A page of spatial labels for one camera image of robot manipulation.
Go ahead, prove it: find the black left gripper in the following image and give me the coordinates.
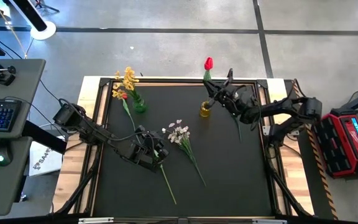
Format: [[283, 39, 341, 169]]
[[135, 136, 170, 173]]

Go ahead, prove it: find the yellow black hazard tape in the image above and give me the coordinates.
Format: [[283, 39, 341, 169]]
[[290, 79, 339, 221]]

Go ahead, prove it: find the yellow artificial flower bunch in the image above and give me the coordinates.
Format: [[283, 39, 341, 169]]
[[111, 66, 142, 106]]

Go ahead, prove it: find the thick black bar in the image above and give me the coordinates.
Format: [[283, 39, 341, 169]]
[[21, 119, 68, 156]]

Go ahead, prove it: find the black computer mouse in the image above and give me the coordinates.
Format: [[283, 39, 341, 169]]
[[0, 139, 14, 167]]

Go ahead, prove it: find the black aluminium table frame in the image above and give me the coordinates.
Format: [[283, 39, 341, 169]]
[[53, 76, 315, 218]]

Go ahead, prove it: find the green glass vase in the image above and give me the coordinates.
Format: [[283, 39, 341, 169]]
[[132, 96, 148, 114]]

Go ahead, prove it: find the black tripod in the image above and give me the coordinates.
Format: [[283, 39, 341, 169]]
[[33, 0, 60, 14]]

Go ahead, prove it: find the yellow glass vase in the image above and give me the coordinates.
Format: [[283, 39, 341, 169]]
[[199, 100, 212, 118]]

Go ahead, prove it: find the white printed sign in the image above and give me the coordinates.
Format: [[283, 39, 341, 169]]
[[28, 141, 64, 178]]

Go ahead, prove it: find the silver metal bracket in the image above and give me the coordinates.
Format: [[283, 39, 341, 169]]
[[252, 218, 288, 224], [78, 217, 114, 224]]

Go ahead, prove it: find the red black tool case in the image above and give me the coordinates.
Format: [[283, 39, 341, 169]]
[[310, 107, 358, 180]]

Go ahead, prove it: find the black table mat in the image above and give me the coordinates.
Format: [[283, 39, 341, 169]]
[[92, 83, 273, 218]]

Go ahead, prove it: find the white artificial flower bunch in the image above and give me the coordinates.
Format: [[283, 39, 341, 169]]
[[161, 119, 207, 187]]

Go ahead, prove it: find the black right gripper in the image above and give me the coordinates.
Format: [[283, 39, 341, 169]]
[[203, 80, 260, 124]]

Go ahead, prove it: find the white round stand base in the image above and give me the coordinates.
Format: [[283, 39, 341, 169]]
[[29, 20, 57, 41]]

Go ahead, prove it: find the thin yellow pole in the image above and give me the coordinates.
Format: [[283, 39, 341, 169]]
[[0, 0, 28, 60]]

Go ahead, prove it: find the black stand pole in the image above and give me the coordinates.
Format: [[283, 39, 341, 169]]
[[9, 0, 48, 32]]

